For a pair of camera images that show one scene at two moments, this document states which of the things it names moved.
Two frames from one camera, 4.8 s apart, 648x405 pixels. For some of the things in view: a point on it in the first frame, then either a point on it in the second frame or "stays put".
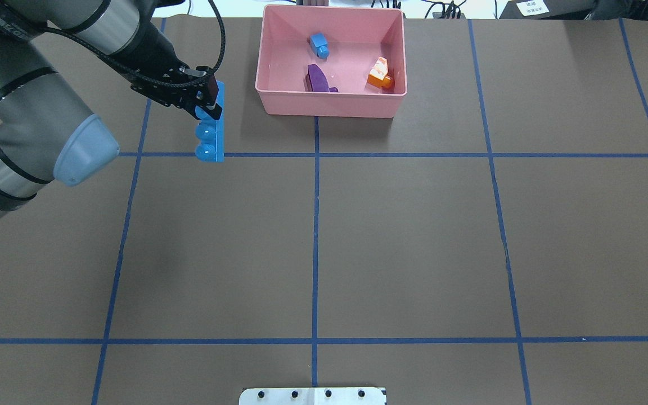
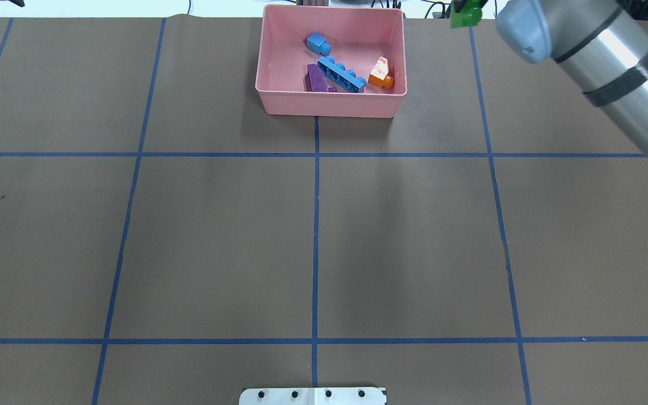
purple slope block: x=316 y=81 stays put
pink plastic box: x=332 y=61 stays put
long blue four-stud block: x=210 y=133 → x=345 y=79
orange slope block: x=378 y=75 stays put
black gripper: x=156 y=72 → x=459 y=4
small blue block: x=320 y=45 stays put
